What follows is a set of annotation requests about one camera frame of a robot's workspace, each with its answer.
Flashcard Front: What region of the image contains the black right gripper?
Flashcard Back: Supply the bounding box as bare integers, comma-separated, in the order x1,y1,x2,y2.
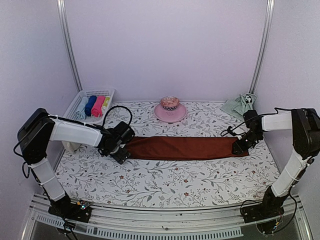
233,129,264,155

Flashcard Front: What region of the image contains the dark red towel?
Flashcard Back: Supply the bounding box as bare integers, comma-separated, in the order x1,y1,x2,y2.
125,136,249,161

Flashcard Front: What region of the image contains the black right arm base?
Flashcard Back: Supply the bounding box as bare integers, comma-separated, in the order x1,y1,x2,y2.
240,186,289,235

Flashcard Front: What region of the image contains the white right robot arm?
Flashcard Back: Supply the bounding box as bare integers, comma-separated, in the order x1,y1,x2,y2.
226,107,320,198

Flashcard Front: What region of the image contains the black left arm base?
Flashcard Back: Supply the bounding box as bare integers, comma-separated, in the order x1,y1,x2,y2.
48,193,92,223

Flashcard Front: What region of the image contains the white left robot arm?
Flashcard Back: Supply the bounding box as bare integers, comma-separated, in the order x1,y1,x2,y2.
13,108,135,217

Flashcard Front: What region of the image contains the pink rolled towel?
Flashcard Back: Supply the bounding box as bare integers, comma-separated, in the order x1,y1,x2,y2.
91,95,106,118

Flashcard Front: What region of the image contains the green panda towel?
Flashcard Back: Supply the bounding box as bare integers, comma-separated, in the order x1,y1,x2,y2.
220,93,257,121

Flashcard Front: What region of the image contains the yellow green rolled towel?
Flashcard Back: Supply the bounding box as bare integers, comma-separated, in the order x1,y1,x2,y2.
101,96,110,113

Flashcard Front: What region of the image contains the light blue rolled towel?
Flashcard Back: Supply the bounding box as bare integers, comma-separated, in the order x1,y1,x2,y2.
75,96,88,120

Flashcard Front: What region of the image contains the white cup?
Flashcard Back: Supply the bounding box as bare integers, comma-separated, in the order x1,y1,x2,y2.
62,141,81,154

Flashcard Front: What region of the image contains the dark blue rolled towel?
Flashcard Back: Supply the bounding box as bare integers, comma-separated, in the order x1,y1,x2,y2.
84,95,97,117

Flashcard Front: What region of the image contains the white plastic basket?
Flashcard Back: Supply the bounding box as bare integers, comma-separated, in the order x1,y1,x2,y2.
63,88,115,125

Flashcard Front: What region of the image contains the pink plate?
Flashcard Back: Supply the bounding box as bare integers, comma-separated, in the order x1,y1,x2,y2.
154,103,187,123

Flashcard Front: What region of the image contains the patterned small bowl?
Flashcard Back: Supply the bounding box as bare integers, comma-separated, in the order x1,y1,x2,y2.
160,96,180,111

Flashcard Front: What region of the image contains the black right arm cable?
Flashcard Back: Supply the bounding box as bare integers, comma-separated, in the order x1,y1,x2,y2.
219,106,296,138

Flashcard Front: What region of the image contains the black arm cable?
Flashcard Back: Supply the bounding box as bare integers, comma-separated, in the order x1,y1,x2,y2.
101,104,134,130
219,106,296,138

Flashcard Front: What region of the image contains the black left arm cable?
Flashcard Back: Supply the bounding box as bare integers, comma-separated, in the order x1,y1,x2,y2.
101,104,134,130

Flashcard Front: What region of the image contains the aluminium front rail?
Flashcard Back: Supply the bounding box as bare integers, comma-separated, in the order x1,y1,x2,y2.
21,194,316,240

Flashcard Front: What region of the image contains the right aluminium frame post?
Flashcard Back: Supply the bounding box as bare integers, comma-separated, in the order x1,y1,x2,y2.
249,0,275,94

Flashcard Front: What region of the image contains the aluminium frame post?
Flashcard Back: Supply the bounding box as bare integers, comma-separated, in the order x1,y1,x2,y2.
56,0,83,92
249,0,275,94

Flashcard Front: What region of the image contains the left aluminium frame post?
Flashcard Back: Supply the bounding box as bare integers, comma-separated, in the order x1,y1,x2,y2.
56,0,83,92

